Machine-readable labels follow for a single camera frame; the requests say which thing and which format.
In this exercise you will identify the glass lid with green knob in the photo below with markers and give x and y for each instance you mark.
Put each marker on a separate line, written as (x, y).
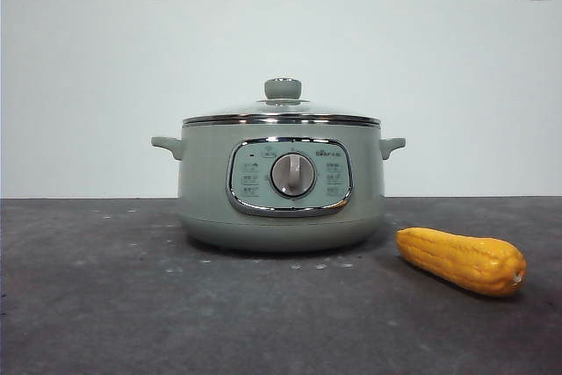
(282, 88)

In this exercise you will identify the sage green electric cooking pot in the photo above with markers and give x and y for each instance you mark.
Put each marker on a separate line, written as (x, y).
(206, 199)

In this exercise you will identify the yellow corn cob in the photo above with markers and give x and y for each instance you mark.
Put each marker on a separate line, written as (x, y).
(461, 261)

